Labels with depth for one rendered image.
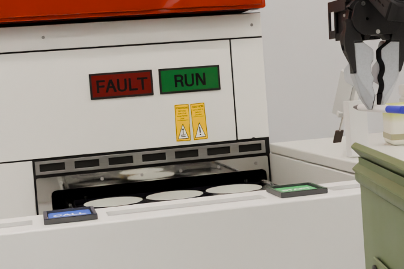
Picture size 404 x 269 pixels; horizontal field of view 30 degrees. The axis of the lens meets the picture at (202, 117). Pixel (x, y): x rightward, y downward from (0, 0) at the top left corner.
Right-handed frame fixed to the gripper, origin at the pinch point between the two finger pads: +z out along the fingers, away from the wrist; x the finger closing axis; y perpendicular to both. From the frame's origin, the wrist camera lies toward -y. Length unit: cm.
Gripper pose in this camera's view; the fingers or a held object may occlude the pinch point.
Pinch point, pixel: (377, 99)
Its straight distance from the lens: 103.2
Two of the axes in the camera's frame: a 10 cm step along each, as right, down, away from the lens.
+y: -2.4, -0.3, 9.7
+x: -9.7, 0.5, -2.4
